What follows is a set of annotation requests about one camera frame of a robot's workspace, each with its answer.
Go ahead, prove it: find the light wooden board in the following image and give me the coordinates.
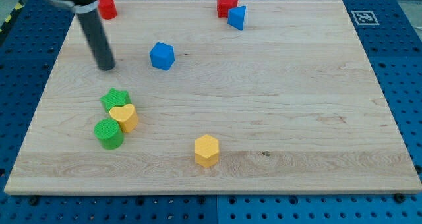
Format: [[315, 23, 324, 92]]
[[5, 0, 421, 195]]

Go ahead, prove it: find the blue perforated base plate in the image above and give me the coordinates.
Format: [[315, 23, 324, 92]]
[[1, 0, 421, 223]]

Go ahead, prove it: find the red cylinder block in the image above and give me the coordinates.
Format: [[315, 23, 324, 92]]
[[98, 0, 117, 20]]

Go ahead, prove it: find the red star block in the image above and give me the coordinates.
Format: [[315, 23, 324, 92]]
[[216, 0, 238, 18]]

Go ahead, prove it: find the green cylinder block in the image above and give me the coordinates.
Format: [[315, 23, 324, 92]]
[[94, 118, 124, 150]]

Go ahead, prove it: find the green star block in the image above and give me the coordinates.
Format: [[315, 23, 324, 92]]
[[100, 88, 132, 112]]

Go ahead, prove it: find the yellow hexagon block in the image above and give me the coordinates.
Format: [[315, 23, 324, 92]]
[[195, 134, 220, 168]]

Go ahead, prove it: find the yellow heart block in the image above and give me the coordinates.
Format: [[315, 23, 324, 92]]
[[109, 104, 139, 133]]

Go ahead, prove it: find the white fiducial marker tag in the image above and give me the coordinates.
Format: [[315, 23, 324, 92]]
[[351, 10, 379, 26]]

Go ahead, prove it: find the blue triangle block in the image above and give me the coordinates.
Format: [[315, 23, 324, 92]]
[[227, 6, 247, 30]]

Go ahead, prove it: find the blue cube block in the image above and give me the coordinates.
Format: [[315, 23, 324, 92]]
[[150, 42, 175, 71]]

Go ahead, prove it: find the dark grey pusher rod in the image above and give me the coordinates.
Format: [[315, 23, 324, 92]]
[[76, 10, 115, 71]]

